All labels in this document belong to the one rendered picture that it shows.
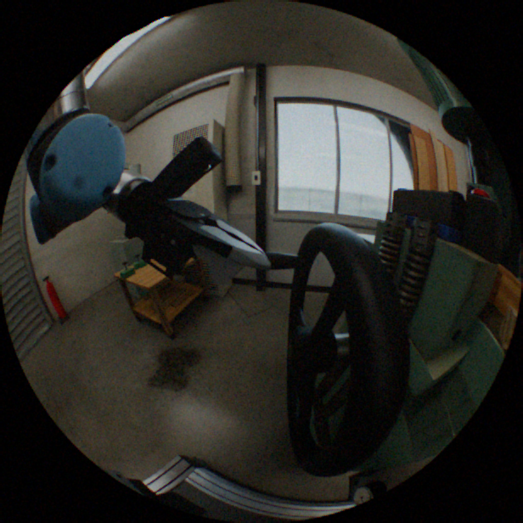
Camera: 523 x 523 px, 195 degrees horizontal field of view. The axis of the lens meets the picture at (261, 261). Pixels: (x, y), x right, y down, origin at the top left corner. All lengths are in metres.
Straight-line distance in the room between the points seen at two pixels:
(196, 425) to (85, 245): 2.49
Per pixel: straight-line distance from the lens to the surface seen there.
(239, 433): 0.98
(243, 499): 0.79
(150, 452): 1.13
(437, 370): 0.17
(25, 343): 2.94
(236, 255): 0.16
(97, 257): 2.81
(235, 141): 1.58
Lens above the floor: 0.97
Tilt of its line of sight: 22 degrees down
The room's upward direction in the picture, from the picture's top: straight up
